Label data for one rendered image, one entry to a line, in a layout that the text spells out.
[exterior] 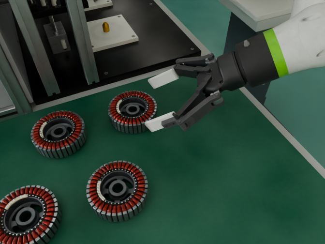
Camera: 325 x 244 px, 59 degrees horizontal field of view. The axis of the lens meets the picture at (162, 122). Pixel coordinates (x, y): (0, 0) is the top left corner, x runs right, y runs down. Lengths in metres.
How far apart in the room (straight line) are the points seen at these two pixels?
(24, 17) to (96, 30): 0.33
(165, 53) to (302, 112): 1.24
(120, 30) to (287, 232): 0.69
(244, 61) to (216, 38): 1.82
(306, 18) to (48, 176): 0.56
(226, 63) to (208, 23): 1.99
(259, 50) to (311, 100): 1.48
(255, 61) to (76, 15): 0.37
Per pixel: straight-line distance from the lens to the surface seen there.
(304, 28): 0.55
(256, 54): 0.55
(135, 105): 0.67
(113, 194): 0.54
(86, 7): 0.84
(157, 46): 0.86
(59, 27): 0.89
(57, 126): 0.67
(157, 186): 0.57
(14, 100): 0.73
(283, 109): 1.88
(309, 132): 1.81
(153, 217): 0.55
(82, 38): 0.69
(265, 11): 1.10
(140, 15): 1.02
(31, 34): 0.67
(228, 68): 0.56
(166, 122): 0.57
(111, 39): 0.88
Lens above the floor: 1.25
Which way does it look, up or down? 49 degrees down
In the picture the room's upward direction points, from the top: straight up
